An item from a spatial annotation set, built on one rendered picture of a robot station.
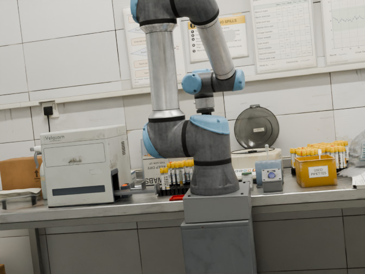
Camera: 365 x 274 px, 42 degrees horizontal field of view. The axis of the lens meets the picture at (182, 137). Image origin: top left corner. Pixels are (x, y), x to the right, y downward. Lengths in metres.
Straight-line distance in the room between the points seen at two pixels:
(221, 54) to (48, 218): 0.93
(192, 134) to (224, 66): 0.31
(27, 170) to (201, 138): 1.19
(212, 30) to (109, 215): 0.81
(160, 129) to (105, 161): 0.48
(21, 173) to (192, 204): 1.19
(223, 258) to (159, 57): 0.62
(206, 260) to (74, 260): 1.41
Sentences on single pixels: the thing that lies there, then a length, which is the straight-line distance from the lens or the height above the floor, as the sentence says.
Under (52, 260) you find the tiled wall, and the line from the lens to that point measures 2.80.
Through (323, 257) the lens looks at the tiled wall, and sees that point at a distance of 2.54.
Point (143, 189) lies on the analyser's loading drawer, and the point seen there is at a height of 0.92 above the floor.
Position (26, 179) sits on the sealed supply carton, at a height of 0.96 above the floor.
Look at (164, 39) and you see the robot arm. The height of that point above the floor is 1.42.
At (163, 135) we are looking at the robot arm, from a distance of 1.45.
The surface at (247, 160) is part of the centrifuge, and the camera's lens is 2.06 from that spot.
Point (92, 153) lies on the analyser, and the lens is 1.90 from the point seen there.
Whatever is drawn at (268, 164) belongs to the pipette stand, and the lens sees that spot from 1.90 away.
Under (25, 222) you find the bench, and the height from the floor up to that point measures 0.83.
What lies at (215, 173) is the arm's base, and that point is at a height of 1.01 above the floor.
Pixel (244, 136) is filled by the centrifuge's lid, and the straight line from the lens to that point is 2.36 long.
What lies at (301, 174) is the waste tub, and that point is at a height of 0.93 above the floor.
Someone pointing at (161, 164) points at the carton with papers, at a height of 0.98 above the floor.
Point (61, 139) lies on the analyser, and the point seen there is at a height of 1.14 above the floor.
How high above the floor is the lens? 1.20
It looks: 3 degrees down
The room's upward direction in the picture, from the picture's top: 6 degrees counter-clockwise
